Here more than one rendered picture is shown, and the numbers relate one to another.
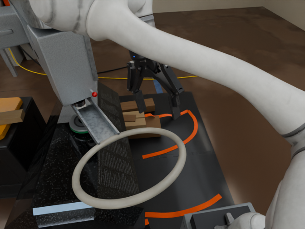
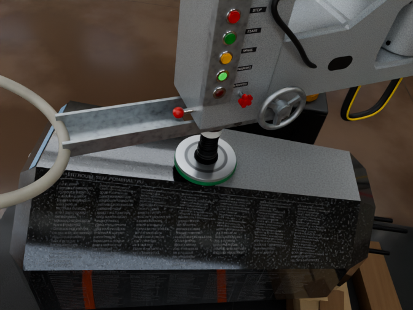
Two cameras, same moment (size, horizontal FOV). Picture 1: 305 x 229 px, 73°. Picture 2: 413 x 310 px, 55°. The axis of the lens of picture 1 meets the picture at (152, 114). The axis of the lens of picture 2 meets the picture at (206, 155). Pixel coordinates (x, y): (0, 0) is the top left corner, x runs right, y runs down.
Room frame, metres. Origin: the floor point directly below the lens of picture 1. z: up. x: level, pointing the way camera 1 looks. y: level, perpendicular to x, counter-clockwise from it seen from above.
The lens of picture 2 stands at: (1.12, -0.45, 1.92)
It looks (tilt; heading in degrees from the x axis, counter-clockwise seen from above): 46 degrees down; 95
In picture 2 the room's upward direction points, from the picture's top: 10 degrees clockwise
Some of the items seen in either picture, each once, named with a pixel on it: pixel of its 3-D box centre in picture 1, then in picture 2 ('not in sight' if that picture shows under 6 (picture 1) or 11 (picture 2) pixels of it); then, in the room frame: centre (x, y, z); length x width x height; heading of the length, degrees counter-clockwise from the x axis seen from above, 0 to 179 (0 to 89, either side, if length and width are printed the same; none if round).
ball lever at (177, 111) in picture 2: (93, 92); (185, 111); (0.97, 0.35, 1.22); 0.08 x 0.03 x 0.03; 36
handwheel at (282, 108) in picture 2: not in sight; (275, 100); (1.20, 0.46, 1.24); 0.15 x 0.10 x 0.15; 36
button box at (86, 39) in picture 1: (88, 56); (223, 54); (1.04, 0.35, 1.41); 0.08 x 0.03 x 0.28; 36
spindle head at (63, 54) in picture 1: (62, 59); (252, 40); (1.10, 0.53, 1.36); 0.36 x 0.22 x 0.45; 36
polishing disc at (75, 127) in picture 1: (84, 120); (206, 157); (1.03, 0.49, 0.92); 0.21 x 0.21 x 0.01
